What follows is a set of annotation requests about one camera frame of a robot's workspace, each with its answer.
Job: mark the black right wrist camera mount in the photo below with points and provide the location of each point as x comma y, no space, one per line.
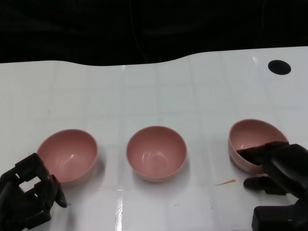
276,216

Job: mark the orange wooden sliver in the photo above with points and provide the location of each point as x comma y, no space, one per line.
226,183

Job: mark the pink plastic bowl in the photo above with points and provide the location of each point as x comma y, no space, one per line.
250,134
156,154
69,151

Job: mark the black round table grommet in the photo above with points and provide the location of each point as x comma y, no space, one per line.
279,67

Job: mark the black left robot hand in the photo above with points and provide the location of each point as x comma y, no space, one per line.
12,207

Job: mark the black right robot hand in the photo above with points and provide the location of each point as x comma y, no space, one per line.
286,168

